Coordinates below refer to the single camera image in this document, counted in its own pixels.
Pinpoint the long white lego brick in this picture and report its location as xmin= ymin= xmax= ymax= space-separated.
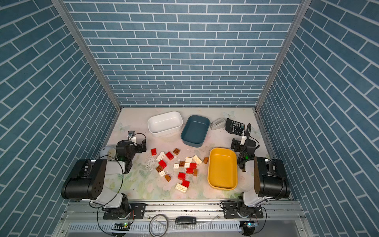
xmin=156 ymin=152 xmax=165 ymax=162

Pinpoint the brown lego brick low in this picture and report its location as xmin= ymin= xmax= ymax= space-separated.
xmin=165 ymin=174 xmax=171 ymax=182

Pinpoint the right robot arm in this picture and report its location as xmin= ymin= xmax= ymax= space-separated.
xmin=220 ymin=139 xmax=290 ymax=219

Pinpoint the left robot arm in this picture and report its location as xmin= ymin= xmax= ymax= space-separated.
xmin=61 ymin=140 xmax=146 ymax=219

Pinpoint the white dome timer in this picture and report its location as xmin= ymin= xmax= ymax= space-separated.
xmin=99 ymin=146 xmax=116 ymax=160

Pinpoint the yellow plastic bin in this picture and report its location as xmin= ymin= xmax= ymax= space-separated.
xmin=208 ymin=148 xmax=238 ymax=191

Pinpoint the black calculator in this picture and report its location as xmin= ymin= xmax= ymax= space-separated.
xmin=225 ymin=119 xmax=245 ymax=136

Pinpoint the grey small box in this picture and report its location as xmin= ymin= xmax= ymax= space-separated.
xmin=210 ymin=118 xmax=226 ymax=130

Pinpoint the white plastic bin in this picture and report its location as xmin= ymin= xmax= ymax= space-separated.
xmin=148 ymin=111 xmax=183 ymax=137

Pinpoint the cream long lego brick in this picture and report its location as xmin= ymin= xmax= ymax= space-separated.
xmin=192 ymin=155 xmax=202 ymax=166

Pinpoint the red lego cluster brick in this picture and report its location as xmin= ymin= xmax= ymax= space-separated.
xmin=186 ymin=163 xmax=197 ymax=174

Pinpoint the teal plastic bin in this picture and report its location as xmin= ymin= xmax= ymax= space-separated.
xmin=181 ymin=115 xmax=210 ymax=148

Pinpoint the cream lego brick bottom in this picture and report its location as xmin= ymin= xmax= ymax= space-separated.
xmin=175 ymin=183 xmax=188 ymax=193

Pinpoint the red lego brick bottom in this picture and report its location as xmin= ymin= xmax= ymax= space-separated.
xmin=182 ymin=180 xmax=190 ymax=188

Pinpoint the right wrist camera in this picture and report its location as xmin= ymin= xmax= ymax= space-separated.
xmin=240 ymin=130 xmax=247 ymax=146

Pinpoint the black remote on rail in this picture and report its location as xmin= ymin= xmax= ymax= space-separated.
xmin=175 ymin=216 xmax=197 ymax=225

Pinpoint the grey cable loop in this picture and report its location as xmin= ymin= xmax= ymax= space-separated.
xmin=148 ymin=214 xmax=169 ymax=237

